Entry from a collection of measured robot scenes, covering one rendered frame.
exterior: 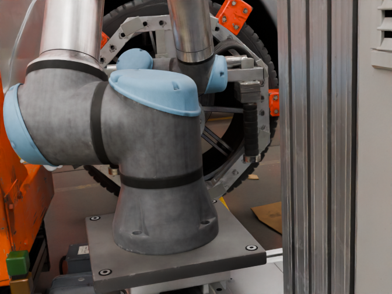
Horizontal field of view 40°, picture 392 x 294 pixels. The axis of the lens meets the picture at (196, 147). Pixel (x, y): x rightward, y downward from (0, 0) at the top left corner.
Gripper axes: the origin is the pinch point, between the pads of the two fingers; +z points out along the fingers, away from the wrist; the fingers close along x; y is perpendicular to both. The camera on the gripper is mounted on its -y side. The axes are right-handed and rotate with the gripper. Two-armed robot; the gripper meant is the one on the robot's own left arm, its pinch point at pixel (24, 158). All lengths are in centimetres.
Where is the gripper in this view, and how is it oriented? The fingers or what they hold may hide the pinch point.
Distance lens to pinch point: 122.5
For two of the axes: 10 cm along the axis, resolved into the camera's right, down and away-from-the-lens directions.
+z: -8.8, 4.6, -1.0
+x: -1.2, -0.2, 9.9
